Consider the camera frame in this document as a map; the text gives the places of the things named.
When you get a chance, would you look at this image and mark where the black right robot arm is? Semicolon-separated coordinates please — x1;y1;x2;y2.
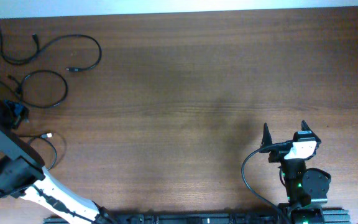
260;121;331;223

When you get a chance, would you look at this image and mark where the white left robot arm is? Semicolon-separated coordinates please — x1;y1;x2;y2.
0;99;115;223

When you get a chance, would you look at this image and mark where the black usb cable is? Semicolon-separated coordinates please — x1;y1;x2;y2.
0;12;103;73
0;69;69;110
14;133;58;171

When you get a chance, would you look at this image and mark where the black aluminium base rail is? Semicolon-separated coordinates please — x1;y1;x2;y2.
44;211;351;224

